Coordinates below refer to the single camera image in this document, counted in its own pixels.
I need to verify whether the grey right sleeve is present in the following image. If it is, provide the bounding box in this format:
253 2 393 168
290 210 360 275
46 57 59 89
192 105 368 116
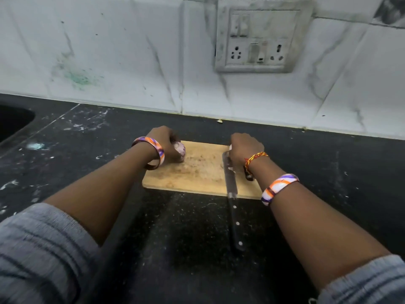
308 255 405 304

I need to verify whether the grey left sleeve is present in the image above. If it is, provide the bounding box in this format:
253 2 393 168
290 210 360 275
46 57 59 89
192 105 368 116
0 202 101 304

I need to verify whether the striped bangle on wrist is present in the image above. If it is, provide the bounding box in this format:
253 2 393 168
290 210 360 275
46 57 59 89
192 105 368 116
261 174 300 207
132 137 166 171

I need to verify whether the person's right forearm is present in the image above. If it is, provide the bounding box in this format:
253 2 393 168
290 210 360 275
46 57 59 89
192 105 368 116
248 155 392 292

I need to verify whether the striped bangle on left wrist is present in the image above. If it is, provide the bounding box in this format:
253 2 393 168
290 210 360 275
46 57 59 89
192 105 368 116
132 137 166 171

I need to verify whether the person's right hand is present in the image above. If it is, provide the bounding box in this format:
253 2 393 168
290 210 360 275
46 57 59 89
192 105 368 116
228 133 265 172

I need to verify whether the black kitchen sink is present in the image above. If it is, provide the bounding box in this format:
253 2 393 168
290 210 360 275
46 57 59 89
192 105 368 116
0 104 36 143

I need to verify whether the purple onion half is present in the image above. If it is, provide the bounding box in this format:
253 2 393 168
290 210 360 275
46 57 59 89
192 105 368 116
171 141 187 162

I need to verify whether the red and yellow thread bracelet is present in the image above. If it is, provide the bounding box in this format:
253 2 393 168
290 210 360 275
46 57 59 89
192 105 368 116
243 151 269 182

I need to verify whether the striped bangle on right wrist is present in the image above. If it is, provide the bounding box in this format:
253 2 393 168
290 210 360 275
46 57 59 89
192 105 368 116
261 174 300 207

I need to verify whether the wooden cutting board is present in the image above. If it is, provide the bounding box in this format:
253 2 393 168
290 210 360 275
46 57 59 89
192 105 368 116
142 141 264 200

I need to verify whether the white wall switch socket panel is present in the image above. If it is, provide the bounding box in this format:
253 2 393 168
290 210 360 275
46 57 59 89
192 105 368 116
215 0 314 74

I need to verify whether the person's left forearm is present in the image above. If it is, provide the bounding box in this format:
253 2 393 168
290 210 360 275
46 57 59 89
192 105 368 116
43 142 161 246

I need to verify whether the grey sleeve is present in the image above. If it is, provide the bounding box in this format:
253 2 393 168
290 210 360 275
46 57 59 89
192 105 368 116
0 202 101 304
308 255 405 304

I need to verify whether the person's left hand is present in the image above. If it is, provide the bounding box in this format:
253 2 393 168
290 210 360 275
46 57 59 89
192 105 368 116
146 125 185 164

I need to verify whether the black-handled kitchen knife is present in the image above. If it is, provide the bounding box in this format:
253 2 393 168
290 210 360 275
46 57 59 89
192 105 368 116
221 151 247 252

